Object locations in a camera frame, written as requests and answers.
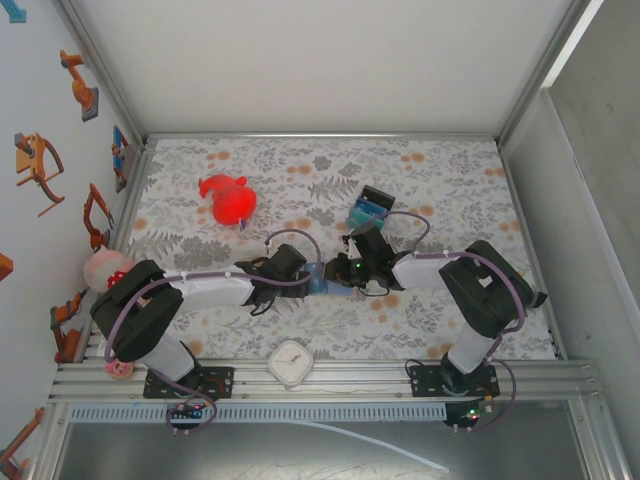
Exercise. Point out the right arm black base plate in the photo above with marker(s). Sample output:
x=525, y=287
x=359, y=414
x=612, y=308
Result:
x=425, y=382

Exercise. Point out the aluminium frame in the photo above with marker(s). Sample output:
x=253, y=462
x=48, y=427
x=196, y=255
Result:
x=320, y=135

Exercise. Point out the white square clock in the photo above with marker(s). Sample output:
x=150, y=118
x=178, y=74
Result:
x=291, y=364

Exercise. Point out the teal wall sticker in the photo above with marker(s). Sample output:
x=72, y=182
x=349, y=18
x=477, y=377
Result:
x=17, y=15

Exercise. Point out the floral printed table cloth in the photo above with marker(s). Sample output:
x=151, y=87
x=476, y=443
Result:
x=350, y=325

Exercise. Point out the dark grey VIP card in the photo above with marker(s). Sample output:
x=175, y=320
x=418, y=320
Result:
x=378, y=196

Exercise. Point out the dark blue card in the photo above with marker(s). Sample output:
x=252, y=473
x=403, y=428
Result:
x=370, y=206

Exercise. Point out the striped sock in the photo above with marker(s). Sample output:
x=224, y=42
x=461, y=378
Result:
x=540, y=300

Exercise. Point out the pink donut toy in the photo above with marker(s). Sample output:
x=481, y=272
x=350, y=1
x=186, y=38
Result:
x=119, y=369

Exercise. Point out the pink plush toy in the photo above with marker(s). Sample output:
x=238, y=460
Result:
x=100, y=265

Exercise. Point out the teal black small box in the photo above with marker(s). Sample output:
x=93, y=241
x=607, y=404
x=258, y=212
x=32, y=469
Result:
x=367, y=215

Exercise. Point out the teal green card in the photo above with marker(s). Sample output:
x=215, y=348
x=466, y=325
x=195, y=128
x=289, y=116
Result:
x=361, y=219

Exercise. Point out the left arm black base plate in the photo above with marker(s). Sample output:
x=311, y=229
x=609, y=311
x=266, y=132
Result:
x=220, y=382

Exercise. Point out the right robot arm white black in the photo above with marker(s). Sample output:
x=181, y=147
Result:
x=420, y=270

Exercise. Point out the red plush toy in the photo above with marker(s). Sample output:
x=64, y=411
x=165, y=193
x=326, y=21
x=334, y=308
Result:
x=232, y=202

